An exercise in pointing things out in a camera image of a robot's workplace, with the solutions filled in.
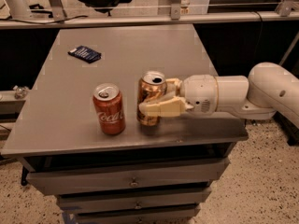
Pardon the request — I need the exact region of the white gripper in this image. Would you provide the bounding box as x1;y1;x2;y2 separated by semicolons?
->
138;75;218;118

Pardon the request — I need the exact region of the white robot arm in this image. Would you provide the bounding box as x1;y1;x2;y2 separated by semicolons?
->
138;63;299;127

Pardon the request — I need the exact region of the top grey drawer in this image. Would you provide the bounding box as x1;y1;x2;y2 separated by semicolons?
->
27;158;230;195

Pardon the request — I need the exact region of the bottom grey drawer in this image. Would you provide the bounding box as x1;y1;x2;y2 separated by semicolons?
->
76;204;199;224

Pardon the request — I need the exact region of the red Coca-Cola can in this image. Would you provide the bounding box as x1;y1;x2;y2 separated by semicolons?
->
93;83;125;135

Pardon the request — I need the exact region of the grey drawer cabinet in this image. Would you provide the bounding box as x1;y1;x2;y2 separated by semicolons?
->
0;24;249;224

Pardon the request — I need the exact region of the black cable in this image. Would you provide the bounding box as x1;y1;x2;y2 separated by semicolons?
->
0;14;89;25

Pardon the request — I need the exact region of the small crumpled clear object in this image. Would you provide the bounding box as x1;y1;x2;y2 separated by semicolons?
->
13;86;29;99

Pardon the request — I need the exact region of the grey metal rail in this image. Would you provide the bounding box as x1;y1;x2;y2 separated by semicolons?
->
0;11;299;30

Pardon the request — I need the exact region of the middle grey drawer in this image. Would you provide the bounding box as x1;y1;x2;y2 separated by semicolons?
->
58;187;211;214

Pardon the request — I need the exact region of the grey drawer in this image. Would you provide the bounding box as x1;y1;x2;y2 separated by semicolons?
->
76;204;199;224
27;158;230;195
58;187;211;214

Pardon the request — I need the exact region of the orange soda can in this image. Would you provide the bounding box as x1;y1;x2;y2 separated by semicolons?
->
137;71;167;126

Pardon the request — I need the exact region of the dark blue snack packet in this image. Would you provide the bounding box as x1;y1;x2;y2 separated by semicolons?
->
68;46;102;63

